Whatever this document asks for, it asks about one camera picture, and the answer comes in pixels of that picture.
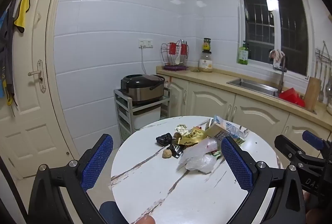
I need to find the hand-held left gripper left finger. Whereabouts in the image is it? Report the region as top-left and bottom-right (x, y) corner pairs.
(27, 133), (115, 224)

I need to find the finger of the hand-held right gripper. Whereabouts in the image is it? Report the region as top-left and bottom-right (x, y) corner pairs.
(274, 134), (325, 170)
(302, 130), (332, 152)

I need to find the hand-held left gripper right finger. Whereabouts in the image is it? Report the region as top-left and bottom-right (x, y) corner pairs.
(220, 135), (308, 224)

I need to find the blue white milk carton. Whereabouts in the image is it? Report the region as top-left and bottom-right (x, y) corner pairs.
(205, 115), (250, 147)

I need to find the clear plastic bag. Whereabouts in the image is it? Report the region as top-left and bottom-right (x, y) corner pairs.
(177, 137), (221, 173)

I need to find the gold wrapper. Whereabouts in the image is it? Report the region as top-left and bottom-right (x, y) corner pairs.
(177, 127), (208, 147)

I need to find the small black packet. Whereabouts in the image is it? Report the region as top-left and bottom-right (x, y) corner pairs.
(167, 144), (185, 158)

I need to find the black wrapper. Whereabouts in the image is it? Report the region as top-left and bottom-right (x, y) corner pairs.
(156, 133), (173, 147)

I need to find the person's right hand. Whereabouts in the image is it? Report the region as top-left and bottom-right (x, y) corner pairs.
(304, 191), (332, 224)

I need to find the person's left hand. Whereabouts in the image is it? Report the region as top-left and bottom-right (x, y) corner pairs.
(135, 216), (156, 224)

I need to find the metal spatula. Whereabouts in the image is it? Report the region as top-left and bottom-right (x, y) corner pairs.
(319, 62), (325, 103)

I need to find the wooden cutting board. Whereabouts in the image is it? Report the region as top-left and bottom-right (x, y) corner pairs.
(303, 77), (322, 110)

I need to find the red plastic basin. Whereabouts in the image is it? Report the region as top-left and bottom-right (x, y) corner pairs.
(279, 87), (306, 107)

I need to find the metal ladle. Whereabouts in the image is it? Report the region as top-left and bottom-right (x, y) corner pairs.
(325, 69), (332, 106)

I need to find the grey storage trolley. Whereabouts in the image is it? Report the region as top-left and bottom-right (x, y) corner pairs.
(114, 88), (172, 143)

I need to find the white storage box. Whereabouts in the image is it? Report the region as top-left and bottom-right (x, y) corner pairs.
(132, 106), (162, 131)

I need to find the metal faucet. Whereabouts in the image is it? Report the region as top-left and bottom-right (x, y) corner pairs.
(269, 49), (287, 96)

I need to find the cream kitchen cabinet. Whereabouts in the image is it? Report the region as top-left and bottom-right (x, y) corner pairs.
(157, 74), (332, 143)

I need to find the steel sink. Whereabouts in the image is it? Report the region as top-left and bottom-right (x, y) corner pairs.
(226, 77), (279, 97)

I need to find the white panel door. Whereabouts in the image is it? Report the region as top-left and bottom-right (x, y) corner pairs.
(0, 0), (76, 180)

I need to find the dark rice cooker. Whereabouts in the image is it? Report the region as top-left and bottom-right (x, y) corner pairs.
(121, 74), (166, 103)

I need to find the beige kitchen countertop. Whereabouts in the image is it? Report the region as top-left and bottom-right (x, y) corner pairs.
(156, 66), (332, 123)

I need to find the pink cloth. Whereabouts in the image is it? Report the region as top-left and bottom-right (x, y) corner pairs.
(270, 49), (285, 61)

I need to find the green detergent bottle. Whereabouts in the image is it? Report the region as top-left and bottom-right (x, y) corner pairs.
(237, 41), (250, 65)

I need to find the purple rack tray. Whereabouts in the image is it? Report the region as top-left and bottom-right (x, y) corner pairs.
(163, 65), (188, 71)

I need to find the yellow hanging cloth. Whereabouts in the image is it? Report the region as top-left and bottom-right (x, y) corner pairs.
(13, 0), (32, 33)

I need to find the metal utensil rail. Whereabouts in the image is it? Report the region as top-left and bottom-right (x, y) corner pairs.
(315, 40), (332, 64)

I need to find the metal door handle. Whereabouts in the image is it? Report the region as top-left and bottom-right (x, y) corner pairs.
(28, 59), (47, 92)

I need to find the white power cable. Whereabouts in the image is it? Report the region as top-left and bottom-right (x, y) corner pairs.
(140, 48), (148, 74)

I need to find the white frame window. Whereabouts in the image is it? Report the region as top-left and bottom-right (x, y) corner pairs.
(235, 0), (318, 77)

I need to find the wire dish rack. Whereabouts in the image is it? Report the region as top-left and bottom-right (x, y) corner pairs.
(161, 40), (190, 70)

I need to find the white wall socket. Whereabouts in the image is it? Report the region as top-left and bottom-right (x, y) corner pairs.
(138, 39), (153, 49)

